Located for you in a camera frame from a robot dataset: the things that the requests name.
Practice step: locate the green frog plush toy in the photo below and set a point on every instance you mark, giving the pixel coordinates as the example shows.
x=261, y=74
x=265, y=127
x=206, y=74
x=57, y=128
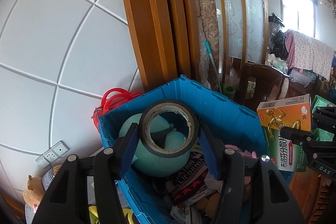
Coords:
x=93, y=213

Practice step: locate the window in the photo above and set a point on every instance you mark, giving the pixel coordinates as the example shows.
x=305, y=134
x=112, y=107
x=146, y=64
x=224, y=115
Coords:
x=296, y=8

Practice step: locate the pink garment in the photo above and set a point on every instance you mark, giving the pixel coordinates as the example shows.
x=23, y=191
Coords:
x=289, y=48

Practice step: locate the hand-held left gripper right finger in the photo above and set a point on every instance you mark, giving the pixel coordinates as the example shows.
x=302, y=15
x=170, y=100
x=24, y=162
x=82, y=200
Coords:
x=210, y=155

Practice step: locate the rolled patterned carpet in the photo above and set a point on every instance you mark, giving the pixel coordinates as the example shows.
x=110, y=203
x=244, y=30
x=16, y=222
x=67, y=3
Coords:
x=207, y=16

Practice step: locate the pink plush toy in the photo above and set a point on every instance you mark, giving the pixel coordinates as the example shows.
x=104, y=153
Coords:
x=246, y=153

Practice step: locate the green packet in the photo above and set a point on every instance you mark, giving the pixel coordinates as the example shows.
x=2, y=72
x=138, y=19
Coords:
x=321, y=103

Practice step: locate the teal plush toy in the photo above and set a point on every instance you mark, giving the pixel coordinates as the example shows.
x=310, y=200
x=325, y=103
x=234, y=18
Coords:
x=157, y=163

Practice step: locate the brown capybara plush toy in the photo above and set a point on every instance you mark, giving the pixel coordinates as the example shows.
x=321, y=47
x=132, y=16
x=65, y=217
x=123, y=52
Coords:
x=32, y=192

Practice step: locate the white medicine box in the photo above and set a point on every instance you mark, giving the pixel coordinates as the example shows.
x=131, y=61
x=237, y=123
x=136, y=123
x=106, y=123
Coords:
x=179, y=213
x=203, y=195

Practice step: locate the green rolled mat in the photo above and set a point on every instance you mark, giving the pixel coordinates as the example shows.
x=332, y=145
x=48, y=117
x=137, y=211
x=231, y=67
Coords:
x=228, y=90

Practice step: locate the frosted glass partition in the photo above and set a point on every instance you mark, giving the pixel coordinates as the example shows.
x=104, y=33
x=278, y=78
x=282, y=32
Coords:
x=236, y=3

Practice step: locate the black printed fabric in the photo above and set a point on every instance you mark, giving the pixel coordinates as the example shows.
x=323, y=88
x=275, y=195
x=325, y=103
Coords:
x=189, y=176

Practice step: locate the white wall socket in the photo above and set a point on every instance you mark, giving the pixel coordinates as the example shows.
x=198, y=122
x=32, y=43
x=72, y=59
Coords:
x=50, y=156

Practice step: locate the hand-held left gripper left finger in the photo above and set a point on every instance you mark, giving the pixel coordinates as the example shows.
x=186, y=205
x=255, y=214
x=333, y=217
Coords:
x=128, y=155

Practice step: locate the red plastic bag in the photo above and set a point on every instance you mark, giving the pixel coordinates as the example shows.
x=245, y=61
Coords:
x=113, y=99

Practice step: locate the dark wooden chair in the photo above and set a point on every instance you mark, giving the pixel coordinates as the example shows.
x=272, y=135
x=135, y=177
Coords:
x=262, y=74

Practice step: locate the white single-hole wall plate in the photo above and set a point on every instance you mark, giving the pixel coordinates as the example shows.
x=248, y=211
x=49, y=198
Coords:
x=61, y=149

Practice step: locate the black plastic bags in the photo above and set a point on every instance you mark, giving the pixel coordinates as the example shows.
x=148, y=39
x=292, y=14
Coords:
x=278, y=40

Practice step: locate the black tape roll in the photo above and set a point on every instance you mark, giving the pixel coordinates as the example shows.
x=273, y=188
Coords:
x=170, y=151

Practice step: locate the orange green medicine box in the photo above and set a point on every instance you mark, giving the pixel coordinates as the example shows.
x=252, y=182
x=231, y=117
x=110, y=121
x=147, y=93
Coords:
x=283, y=113

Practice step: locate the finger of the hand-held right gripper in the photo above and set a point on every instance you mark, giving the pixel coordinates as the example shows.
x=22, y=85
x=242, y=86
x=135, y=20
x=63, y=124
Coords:
x=296, y=134
x=325, y=119

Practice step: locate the blue plastic storage bin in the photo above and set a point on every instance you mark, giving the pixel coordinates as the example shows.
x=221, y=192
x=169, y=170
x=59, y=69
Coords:
x=231, y=113

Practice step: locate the floral cloth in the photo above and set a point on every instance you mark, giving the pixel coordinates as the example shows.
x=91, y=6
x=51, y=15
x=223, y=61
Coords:
x=309, y=53

